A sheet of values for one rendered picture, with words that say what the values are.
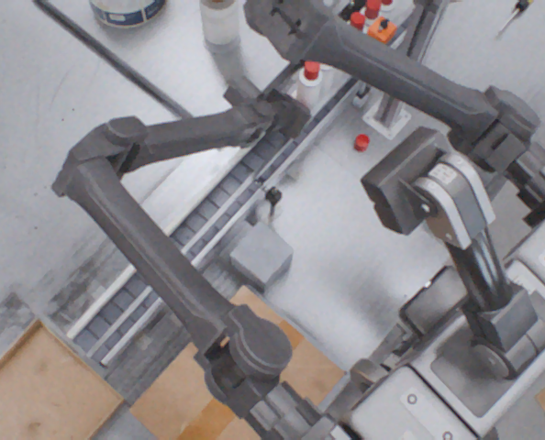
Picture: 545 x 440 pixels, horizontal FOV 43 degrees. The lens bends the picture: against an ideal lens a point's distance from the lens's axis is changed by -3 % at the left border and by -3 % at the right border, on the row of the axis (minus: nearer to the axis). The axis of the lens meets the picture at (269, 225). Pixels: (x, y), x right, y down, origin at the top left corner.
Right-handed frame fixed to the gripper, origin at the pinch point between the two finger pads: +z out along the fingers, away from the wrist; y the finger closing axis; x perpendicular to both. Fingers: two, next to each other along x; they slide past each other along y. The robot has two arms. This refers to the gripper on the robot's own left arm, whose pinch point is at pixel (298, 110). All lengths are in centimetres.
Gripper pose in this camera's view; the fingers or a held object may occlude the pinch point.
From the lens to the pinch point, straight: 159.8
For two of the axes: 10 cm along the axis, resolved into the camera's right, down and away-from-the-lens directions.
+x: -5.1, 7.5, 4.1
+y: -7.7, -6.2, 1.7
